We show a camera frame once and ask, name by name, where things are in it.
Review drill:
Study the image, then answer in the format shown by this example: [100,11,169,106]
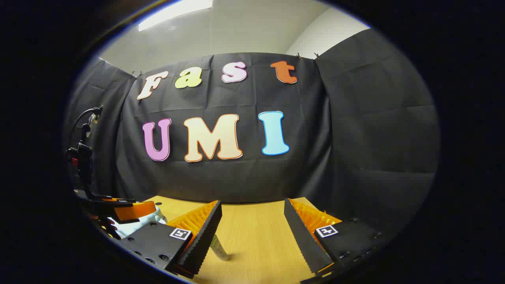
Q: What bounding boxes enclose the green blue tube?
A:
[209,234,230,262]

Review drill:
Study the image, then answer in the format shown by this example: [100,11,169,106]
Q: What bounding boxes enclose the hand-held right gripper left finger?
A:
[120,200,223,279]

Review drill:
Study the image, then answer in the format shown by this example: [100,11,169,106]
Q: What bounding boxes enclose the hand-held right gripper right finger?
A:
[284,198,385,276]

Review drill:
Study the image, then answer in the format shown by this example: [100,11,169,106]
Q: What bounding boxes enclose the light blue suitcase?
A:
[108,207,167,239]

